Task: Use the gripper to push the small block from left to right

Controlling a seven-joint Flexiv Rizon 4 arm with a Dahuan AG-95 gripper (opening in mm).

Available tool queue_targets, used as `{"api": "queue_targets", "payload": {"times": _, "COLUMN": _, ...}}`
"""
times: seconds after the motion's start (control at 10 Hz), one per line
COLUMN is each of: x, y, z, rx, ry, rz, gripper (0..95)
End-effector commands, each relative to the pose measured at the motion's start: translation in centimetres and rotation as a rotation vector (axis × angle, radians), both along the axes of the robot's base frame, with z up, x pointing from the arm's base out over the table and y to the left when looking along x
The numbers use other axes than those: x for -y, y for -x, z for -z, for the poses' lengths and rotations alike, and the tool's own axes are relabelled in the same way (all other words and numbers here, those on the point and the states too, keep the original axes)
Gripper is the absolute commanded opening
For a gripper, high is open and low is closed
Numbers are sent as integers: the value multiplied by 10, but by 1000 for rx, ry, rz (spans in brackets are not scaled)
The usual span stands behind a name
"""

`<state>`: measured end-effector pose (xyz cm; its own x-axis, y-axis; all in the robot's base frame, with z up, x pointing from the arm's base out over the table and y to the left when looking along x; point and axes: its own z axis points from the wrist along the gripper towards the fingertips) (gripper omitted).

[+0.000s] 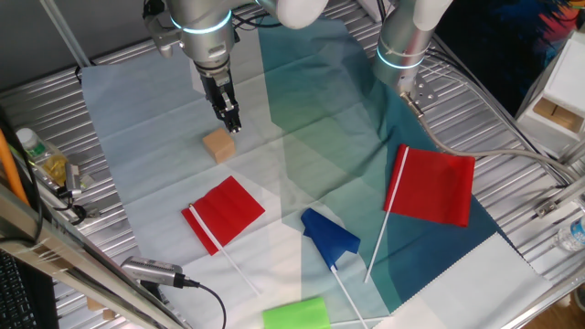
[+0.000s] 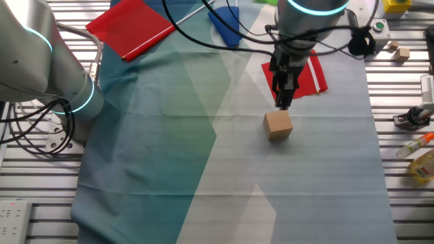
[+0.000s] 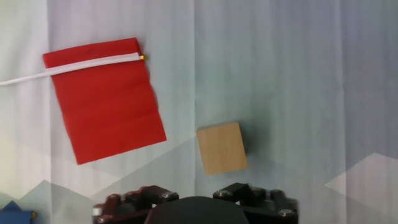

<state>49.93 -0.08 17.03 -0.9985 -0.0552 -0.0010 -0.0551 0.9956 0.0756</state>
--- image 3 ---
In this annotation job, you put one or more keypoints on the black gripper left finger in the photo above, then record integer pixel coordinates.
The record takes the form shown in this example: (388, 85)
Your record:
(124, 205)

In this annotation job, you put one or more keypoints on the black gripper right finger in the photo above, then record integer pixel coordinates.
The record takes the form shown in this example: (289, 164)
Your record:
(273, 205)

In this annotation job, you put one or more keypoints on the small wooden block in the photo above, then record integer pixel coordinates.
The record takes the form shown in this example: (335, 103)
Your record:
(221, 149)

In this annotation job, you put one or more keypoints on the small red flag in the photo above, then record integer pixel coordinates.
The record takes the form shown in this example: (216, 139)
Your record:
(105, 105)

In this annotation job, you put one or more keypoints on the blue flag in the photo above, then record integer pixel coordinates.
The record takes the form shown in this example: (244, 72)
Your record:
(14, 214)

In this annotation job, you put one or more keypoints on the teal and white tablecloth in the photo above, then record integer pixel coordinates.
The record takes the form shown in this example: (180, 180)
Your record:
(295, 93)

